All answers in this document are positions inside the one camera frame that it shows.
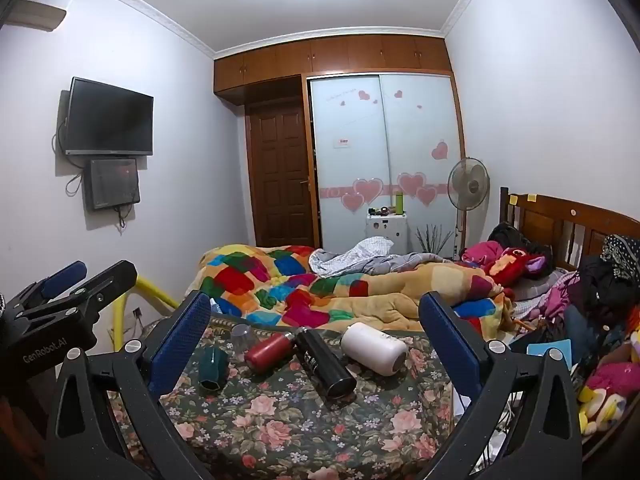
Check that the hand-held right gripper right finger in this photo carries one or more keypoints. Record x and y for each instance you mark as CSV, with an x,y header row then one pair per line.
x,y
452,337

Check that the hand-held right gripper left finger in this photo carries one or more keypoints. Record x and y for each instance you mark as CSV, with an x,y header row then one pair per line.
x,y
175,340

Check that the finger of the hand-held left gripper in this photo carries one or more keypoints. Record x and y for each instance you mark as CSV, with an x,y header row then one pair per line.
x,y
107,280
62,276

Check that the dark green cup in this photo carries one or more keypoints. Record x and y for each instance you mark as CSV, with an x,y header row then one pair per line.
x,y
212,364

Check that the white bottle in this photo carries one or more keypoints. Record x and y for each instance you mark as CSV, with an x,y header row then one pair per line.
x,y
372,347

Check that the red bottle cup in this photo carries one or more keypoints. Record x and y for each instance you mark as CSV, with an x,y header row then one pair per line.
x,y
267,352

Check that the black bottle cup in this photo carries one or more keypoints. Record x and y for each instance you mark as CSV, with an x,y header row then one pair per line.
x,y
320,365

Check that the clear glass cup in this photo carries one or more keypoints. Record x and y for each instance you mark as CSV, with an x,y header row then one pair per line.
x,y
241,340

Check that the pink cloth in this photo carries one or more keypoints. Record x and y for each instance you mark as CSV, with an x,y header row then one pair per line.
x,y
480,251

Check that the red plush toy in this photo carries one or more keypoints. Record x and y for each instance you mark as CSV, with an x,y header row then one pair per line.
x,y
510,265

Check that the blue book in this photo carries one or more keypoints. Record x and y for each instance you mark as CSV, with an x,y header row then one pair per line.
x,y
550,350

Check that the dry twig bundle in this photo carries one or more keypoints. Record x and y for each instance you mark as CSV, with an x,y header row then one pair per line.
x,y
434,241

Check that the black bag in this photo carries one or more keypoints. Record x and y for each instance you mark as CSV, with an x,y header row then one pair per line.
x,y
505,236

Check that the small white cabinet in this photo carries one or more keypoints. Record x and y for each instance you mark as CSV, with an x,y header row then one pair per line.
x,y
387,229

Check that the grey crumpled cloth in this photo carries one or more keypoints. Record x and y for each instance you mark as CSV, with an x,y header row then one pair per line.
x,y
350,260

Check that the colourful patchwork blanket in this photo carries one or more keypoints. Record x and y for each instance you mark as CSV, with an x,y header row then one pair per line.
x,y
300,290

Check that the floral tablecloth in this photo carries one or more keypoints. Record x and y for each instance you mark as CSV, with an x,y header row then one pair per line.
x,y
280,425

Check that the green bottle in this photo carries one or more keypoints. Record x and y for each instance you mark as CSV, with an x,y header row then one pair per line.
x,y
399,203

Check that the wooden bed headboard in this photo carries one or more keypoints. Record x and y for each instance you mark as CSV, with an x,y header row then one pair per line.
x,y
550,220

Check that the standing fan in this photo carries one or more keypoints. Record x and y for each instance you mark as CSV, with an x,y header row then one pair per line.
x,y
468,182

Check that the black clothes pile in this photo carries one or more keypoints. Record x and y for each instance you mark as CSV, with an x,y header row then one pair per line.
x,y
602,280

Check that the pink and yellow plush toy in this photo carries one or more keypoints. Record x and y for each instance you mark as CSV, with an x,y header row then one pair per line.
x,y
607,392

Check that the black patterned scarf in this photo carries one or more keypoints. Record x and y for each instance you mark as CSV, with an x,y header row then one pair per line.
x,y
620,255

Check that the brown wooden door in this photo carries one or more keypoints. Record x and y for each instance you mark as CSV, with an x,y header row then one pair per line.
x,y
280,175

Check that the wardrobe with heart stickers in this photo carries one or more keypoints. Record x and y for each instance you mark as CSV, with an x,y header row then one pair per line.
x,y
380,150

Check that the wooden overhead cabinet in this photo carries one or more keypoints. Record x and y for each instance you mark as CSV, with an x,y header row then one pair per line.
x,y
330,55

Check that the yellow tube frame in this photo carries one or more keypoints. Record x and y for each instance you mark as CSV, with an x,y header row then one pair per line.
x,y
150,292

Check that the small black wall panel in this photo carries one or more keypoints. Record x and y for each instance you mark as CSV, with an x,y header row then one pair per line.
x,y
111,183

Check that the black wall television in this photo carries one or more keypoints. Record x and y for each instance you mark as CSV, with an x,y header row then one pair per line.
x,y
107,117

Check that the wall air conditioner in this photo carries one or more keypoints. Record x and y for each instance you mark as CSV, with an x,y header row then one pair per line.
x,y
35,15

